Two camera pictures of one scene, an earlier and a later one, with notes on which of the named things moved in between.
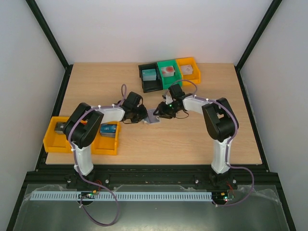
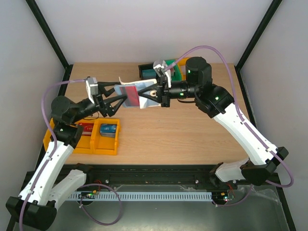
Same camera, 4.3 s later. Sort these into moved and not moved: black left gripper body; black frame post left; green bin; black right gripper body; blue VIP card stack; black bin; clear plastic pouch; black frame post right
Moved: clear plastic pouch; black right gripper body; black left gripper body
Not moved: black bin; blue VIP card stack; black frame post left; green bin; black frame post right
